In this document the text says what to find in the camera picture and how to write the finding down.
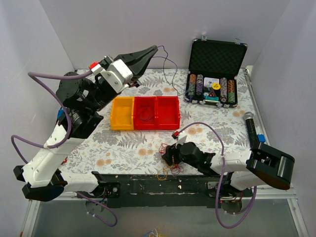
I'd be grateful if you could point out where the yellow round dealer button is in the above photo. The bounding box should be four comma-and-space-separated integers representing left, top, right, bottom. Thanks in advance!
212, 82, 221, 90

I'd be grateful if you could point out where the black handheld microphone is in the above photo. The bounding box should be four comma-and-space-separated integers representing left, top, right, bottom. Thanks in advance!
243, 112, 259, 148

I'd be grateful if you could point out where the floral patterned table mat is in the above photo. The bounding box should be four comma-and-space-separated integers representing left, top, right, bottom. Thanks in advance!
60, 69, 256, 174

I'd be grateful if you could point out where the poker chip stack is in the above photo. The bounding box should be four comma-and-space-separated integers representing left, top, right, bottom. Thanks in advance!
195, 74, 203, 96
220, 78, 228, 102
227, 80, 235, 103
188, 74, 197, 99

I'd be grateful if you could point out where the playing card deck box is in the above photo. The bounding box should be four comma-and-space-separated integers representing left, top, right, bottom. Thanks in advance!
203, 77, 220, 88

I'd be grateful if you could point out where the aluminium frame rail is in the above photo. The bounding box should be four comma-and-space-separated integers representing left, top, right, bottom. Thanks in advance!
20, 193, 89, 237

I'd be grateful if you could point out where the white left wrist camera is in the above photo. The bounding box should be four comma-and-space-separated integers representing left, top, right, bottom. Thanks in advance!
89, 55, 133, 93

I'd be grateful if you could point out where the cable bundle bottom edge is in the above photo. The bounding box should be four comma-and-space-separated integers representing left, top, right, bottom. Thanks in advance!
141, 226, 167, 237

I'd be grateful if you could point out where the red plastic bin middle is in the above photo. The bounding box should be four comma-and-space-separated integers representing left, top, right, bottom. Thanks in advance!
133, 96, 157, 130

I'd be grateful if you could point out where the blue toy block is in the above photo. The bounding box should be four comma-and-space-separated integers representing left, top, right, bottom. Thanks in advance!
257, 134, 266, 143
57, 109, 64, 119

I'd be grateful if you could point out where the blue toy block left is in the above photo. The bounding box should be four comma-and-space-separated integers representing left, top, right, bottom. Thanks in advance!
57, 109, 64, 119

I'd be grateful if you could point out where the yellow plastic bin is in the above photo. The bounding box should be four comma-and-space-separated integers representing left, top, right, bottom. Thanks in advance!
110, 97, 135, 130

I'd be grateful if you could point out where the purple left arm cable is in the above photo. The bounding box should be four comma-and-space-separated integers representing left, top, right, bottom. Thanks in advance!
11, 70, 118, 227

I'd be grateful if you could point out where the black poker chip case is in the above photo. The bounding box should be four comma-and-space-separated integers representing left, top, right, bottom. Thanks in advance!
185, 39, 248, 108

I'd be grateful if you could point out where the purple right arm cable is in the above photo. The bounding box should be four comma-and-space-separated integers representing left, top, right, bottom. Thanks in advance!
179, 122, 257, 229

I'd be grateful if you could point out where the yellow thin cable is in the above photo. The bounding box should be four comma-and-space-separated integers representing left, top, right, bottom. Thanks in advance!
157, 166, 170, 181

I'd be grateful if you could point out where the red plastic bin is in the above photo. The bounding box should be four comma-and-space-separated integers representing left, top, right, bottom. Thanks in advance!
133, 96, 157, 130
157, 96, 180, 130

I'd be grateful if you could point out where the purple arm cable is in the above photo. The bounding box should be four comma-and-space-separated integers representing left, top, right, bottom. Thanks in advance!
179, 122, 257, 229
11, 70, 118, 227

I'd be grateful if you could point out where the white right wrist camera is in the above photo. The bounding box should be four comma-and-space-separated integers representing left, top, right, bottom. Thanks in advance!
172, 131, 187, 147

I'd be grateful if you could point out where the teal rectangular tag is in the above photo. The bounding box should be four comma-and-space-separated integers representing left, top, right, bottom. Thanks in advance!
205, 96, 219, 101

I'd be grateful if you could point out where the blue toy block right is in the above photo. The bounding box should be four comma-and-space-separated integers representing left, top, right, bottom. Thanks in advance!
257, 134, 266, 143

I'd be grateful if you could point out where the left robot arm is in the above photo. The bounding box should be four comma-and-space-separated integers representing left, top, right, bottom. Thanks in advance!
13, 45, 158, 202

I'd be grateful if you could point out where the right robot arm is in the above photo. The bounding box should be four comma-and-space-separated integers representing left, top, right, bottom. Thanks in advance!
162, 142, 295, 196

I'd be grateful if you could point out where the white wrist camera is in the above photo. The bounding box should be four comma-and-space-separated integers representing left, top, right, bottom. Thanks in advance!
89, 55, 133, 93
172, 131, 187, 147

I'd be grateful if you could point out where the red plastic bin right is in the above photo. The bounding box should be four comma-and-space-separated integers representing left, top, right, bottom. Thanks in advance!
157, 96, 180, 130

